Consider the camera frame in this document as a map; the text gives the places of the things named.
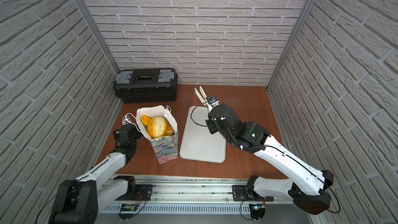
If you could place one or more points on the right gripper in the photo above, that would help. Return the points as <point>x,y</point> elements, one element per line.
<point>209,124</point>

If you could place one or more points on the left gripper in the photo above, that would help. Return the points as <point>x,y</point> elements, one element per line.
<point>127,124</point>

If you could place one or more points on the long twisted bread top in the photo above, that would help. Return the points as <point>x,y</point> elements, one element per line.
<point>145,120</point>

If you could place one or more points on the large oval crusty loaf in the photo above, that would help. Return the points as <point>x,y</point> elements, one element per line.
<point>157,127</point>

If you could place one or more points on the small rectangular golden loaf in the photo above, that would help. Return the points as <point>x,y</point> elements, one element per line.
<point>169,130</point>

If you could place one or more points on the white paper bag colourful bottom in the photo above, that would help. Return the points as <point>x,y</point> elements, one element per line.
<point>165,147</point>

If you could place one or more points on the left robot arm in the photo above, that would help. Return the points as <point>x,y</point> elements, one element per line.
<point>79,201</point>

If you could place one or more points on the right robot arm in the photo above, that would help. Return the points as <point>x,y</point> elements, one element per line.
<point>305,185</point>

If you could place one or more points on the black plastic toolbox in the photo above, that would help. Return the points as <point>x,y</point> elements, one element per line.
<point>146,85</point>

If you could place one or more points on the white rectangular tray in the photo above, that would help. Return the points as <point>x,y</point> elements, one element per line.
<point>197,142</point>

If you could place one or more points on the left small circuit board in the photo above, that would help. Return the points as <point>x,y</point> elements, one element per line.
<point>128,211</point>

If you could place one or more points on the small circuit board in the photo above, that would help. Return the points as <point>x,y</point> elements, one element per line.
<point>257,211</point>
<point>128,211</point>

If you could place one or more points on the right small circuit board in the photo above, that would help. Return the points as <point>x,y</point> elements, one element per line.
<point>257,211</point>

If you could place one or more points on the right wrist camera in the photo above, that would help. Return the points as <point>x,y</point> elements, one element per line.
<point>212,100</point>

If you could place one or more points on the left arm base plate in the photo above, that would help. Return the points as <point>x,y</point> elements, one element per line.
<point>140,193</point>

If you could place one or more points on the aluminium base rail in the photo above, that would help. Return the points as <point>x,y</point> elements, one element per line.
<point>193,195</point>

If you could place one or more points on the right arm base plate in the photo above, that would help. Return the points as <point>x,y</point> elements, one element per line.
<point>241,193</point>

